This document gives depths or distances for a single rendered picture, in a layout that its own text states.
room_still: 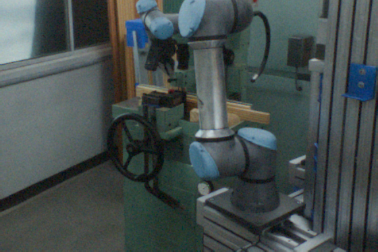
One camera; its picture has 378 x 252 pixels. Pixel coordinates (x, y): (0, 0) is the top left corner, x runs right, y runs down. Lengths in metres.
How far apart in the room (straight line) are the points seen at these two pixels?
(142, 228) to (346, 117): 1.27
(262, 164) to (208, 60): 0.35
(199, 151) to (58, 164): 2.32
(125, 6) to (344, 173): 2.48
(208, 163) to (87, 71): 2.38
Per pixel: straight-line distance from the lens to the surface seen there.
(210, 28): 1.52
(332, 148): 1.66
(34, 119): 3.54
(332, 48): 1.59
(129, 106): 2.41
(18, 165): 3.54
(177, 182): 2.33
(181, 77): 2.31
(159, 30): 1.89
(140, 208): 2.51
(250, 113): 2.21
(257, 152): 1.61
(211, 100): 1.54
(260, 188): 1.66
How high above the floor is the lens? 1.59
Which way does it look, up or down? 15 degrees down
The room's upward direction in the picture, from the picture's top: straight up
